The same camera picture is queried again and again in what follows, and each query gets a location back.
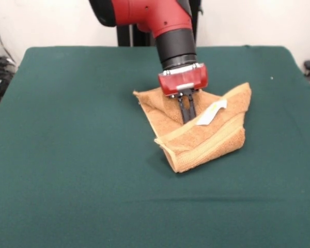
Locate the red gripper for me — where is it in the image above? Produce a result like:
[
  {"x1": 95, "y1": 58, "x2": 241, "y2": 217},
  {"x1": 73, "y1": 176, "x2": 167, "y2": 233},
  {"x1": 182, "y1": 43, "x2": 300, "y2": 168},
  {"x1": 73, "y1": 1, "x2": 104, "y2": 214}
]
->
[{"x1": 158, "y1": 63, "x2": 210, "y2": 125}]

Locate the tan terry towel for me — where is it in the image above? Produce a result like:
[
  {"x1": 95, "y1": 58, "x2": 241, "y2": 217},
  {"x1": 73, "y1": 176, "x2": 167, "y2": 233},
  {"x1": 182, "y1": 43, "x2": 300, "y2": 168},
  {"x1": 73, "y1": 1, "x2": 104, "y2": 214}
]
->
[{"x1": 133, "y1": 82, "x2": 253, "y2": 174}]

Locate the dark green table cloth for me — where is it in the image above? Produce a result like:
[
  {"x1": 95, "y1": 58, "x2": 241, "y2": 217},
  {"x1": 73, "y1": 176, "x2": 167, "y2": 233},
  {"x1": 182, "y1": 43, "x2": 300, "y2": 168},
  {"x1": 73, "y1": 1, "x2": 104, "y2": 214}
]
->
[{"x1": 0, "y1": 45, "x2": 310, "y2": 248}]

